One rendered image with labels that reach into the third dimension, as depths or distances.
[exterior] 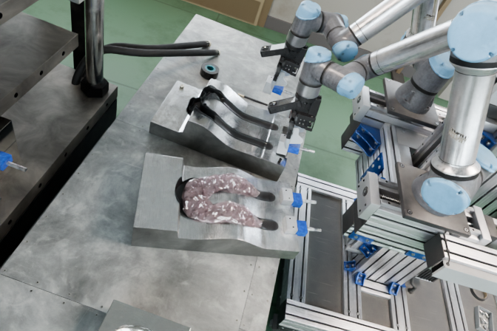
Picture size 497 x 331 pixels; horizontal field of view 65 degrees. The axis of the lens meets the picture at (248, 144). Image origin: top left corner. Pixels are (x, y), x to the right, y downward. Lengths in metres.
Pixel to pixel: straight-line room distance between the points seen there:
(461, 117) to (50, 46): 1.18
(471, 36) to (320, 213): 1.47
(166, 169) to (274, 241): 0.40
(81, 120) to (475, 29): 1.22
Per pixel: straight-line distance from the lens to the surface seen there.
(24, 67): 1.32
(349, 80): 1.16
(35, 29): 1.46
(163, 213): 1.13
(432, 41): 1.16
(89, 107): 1.55
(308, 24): 1.41
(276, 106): 1.28
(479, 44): 0.96
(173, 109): 1.47
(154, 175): 1.20
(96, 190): 1.29
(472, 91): 1.02
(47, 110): 1.54
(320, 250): 2.10
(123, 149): 1.40
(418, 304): 2.27
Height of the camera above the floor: 1.87
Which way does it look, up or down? 45 degrees down
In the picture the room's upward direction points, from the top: 23 degrees clockwise
